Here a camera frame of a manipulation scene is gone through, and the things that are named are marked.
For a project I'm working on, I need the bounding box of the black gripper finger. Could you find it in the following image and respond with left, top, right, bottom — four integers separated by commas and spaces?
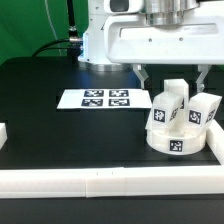
196, 64, 211, 93
133, 64, 148, 89

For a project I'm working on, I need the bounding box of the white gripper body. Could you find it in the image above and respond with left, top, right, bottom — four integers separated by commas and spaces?
104, 15, 224, 65

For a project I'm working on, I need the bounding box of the white round stool seat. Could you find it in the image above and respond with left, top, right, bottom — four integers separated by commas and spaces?
146, 130, 206, 156

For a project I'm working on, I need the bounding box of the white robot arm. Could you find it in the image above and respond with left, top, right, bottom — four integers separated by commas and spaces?
104, 0, 224, 92

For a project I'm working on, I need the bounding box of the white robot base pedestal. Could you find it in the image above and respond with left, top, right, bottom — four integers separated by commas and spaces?
78, 0, 130, 72

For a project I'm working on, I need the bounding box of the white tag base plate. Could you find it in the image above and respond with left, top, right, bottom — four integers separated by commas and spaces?
57, 89, 152, 109

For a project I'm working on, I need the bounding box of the black base cable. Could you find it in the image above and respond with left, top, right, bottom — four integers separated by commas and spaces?
31, 0, 84, 58

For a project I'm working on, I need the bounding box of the white front fence rail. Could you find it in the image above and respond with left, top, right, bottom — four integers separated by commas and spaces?
0, 166, 224, 198

